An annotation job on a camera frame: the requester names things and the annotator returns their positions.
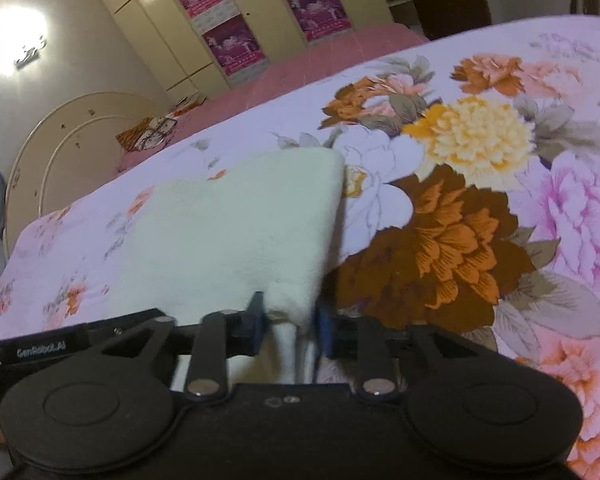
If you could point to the wall lamp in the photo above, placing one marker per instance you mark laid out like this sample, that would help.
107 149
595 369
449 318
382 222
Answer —
27 52

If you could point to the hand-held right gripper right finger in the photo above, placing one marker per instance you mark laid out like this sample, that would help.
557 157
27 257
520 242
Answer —
325 334

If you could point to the cream wardrobe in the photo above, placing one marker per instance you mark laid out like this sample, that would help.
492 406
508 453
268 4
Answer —
145 25

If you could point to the cream small cloth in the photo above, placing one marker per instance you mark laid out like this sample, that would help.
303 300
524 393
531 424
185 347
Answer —
230 220

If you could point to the pink bedsheet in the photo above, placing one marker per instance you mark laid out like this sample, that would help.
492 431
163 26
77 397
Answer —
305 67

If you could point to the floral printed blanket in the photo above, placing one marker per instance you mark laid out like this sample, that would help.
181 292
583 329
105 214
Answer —
480 185

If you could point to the cream round headboard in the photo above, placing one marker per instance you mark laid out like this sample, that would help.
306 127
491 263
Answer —
65 140

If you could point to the orange patterned cloth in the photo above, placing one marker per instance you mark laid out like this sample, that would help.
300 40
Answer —
150 130

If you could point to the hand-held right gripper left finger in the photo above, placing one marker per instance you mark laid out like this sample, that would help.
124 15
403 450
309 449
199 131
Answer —
256 321

